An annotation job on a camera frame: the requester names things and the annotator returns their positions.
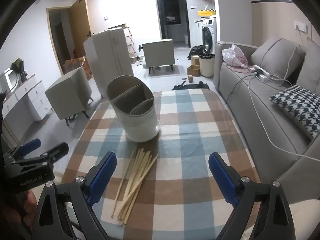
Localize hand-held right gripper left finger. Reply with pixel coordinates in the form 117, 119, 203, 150
31, 151, 117, 240

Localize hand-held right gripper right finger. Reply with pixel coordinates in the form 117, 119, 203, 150
208, 152, 297, 240

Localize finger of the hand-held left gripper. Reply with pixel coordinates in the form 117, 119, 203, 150
11, 142, 69, 173
5, 138, 42, 160

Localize bunch of wooden chopsticks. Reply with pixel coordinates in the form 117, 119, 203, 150
111, 148, 159, 225

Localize white utensil holder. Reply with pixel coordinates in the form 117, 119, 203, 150
107, 75, 161, 143

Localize person's left hand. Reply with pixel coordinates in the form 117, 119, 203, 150
2, 189, 39, 230

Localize white dresser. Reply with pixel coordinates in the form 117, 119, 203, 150
0, 74, 53, 140

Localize checked tablecloth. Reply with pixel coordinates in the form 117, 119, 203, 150
61, 89, 262, 240

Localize mirror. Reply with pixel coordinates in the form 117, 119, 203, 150
0, 67, 19, 95

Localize dark bag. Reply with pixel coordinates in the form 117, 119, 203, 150
11, 59, 28, 83

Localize grey sofa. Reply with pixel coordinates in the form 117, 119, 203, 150
213, 35, 320, 198

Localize brown paper bags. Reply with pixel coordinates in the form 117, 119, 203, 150
64, 56, 92, 80

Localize cream ribbed stool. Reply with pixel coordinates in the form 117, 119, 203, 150
287, 200, 320, 240

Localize houndstooth pillow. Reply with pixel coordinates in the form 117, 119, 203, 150
269, 85, 320, 140

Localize cream suitcase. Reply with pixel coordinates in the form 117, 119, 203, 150
83, 28, 134, 98

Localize cream trash bin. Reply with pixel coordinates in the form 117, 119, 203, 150
199, 53, 215, 78

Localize white power strip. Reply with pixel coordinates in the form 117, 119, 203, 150
253, 64, 270, 82

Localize white plastic bag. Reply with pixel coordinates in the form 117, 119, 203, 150
222, 44, 248, 69

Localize black garbage bag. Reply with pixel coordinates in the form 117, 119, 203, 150
187, 45, 204, 60

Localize grey sofa cushion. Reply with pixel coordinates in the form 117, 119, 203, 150
295, 37, 320, 98
251, 38, 306, 87

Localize wooden door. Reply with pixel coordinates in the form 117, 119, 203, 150
69, 0, 91, 55

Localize wooden rack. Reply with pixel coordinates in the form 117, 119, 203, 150
108, 24, 134, 55

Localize white washing machine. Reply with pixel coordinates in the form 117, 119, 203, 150
201, 17, 217, 55

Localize long white cable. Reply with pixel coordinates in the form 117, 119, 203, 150
247, 75, 320, 162

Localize white charger cable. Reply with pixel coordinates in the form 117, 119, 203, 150
282, 27, 304, 85

